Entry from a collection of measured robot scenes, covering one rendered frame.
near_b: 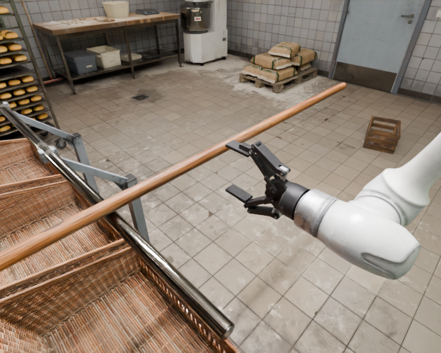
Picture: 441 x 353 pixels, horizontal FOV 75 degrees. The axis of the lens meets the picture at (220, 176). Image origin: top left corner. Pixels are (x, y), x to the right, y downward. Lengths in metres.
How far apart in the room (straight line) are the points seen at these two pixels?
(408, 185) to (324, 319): 1.33
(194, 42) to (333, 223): 5.57
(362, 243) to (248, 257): 1.52
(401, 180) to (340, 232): 0.18
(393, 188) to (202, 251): 1.58
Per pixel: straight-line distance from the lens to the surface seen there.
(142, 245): 0.57
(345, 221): 0.56
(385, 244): 0.56
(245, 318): 1.80
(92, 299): 1.24
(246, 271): 1.96
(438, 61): 5.15
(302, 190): 0.61
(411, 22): 5.15
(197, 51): 6.00
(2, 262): 0.61
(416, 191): 0.67
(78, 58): 5.19
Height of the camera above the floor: 1.60
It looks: 36 degrees down
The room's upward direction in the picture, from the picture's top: straight up
